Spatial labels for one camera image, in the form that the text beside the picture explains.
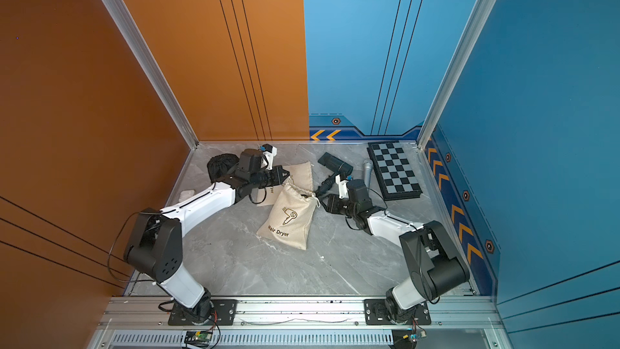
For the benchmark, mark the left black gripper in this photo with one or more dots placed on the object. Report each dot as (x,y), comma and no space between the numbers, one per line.
(279,179)

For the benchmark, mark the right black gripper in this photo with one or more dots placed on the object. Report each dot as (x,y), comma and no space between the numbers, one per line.
(333,199)

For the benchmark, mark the beige printed drawstring pouch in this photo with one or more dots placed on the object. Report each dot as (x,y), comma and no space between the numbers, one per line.
(301,176)

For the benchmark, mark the black hair dryer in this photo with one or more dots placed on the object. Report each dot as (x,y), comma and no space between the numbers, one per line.
(337,167)

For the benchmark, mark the black drawstring pouch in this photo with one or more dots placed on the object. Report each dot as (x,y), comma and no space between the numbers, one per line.
(220,165)

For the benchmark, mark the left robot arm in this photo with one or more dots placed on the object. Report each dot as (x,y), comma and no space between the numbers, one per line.
(155,246)

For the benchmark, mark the grey microphone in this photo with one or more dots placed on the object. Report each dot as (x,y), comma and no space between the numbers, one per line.
(368,168)

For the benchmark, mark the folded checkered chess board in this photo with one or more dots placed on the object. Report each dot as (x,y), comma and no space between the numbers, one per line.
(394,172)

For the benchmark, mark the white earbuds case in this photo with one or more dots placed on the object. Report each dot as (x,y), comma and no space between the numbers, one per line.
(185,195)

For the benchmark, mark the right green circuit board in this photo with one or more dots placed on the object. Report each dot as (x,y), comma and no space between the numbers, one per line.
(406,339)

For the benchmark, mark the green circuit board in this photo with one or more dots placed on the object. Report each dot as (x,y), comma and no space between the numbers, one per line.
(198,339)
(406,339)

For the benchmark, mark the left green circuit board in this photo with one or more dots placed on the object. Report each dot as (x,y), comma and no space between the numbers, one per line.
(198,339)

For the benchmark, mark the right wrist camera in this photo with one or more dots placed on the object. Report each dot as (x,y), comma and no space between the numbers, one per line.
(354,190)

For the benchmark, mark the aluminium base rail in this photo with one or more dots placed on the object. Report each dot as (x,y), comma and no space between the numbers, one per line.
(299,322)

